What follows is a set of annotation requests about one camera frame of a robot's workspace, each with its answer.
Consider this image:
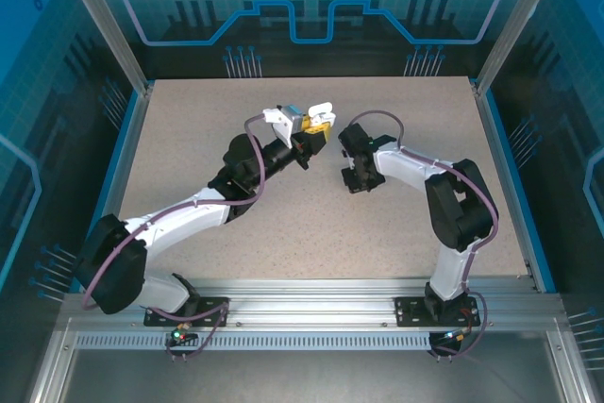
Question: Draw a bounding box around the white rectangular charging case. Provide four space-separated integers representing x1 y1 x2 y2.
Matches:
306 100 337 124

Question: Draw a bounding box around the small LED connector board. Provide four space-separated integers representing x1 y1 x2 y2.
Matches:
441 329 473 345
170 322 197 345

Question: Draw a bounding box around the metal sheet shelf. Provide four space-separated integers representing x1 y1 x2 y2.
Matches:
27 315 604 403

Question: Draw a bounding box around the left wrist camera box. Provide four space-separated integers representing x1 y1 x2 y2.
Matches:
261 104 307 149

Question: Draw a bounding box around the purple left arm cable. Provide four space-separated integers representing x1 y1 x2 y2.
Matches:
83 114 268 362

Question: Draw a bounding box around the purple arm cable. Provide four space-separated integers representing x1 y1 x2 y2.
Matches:
83 114 268 362
349 109 500 361

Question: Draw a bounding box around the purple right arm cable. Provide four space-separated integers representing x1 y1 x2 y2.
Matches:
349 109 500 361

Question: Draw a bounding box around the aluminium table side rail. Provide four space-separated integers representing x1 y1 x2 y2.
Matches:
70 84 155 294
471 84 558 294

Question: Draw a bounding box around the aluminium mounting rail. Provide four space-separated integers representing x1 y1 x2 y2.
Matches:
60 277 565 331

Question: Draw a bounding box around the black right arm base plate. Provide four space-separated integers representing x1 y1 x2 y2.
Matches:
393 296 482 328

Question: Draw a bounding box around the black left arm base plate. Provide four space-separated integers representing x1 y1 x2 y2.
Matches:
143 296 231 328

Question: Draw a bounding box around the slotted grey cable duct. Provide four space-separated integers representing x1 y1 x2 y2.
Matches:
74 331 434 352

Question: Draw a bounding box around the aluminium frame post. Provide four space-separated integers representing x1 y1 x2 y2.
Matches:
50 0 155 96
475 0 571 96

